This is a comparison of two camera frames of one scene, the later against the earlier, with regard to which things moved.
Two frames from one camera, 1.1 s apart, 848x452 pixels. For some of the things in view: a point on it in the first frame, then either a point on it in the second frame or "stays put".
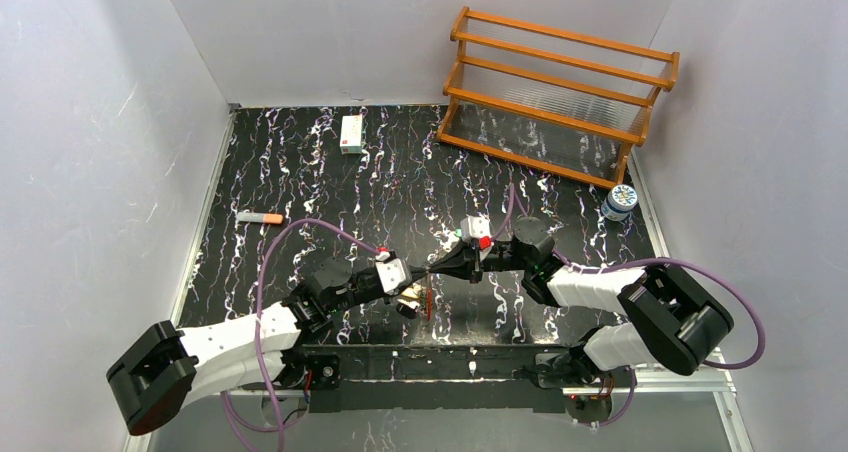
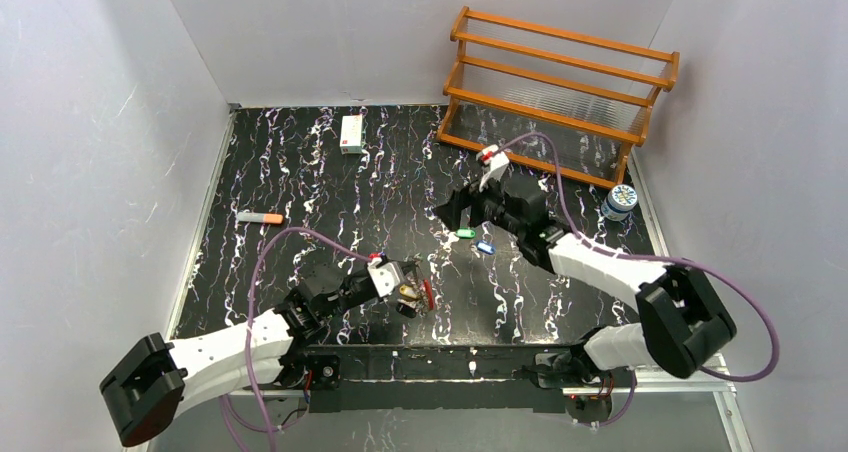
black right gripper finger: x=464 y=267 → x=478 y=214
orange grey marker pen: x=254 y=217 stays put
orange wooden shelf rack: x=564 y=101 stays put
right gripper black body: x=474 y=264 → x=477 y=202
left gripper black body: x=403 y=288 stays put
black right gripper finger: x=460 y=258 → x=451 y=211
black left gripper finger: x=406 y=310 stays put
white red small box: x=351 y=141 stays put
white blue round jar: x=620 y=201 stays put
